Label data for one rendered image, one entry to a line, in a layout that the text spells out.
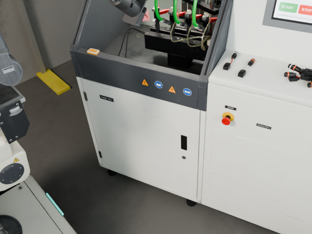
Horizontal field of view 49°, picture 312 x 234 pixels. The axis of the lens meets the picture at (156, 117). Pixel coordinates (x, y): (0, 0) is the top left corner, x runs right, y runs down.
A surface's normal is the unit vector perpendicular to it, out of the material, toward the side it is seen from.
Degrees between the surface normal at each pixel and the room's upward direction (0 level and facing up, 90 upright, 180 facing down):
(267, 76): 0
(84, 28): 90
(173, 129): 90
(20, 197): 0
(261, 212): 90
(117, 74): 90
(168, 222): 0
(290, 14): 76
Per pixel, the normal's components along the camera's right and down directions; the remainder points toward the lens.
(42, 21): 0.66, 0.48
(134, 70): -0.44, 0.63
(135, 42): -0.06, -0.73
